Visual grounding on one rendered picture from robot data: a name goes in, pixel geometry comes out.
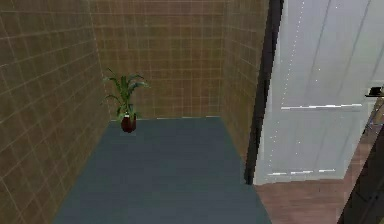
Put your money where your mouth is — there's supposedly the white room door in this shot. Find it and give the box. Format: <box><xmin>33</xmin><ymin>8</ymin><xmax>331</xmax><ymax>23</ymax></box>
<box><xmin>253</xmin><ymin>0</ymin><xmax>384</xmax><ymax>186</ymax></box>

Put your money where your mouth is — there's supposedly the green house plant red pot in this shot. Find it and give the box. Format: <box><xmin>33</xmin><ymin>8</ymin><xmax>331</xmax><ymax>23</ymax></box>
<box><xmin>101</xmin><ymin>68</ymin><xmax>150</xmax><ymax>134</ymax></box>

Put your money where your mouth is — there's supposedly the black door handle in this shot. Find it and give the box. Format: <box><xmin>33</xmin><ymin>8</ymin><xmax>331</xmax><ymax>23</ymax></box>
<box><xmin>364</xmin><ymin>86</ymin><xmax>384</xmax><ymax>99</ymax></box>

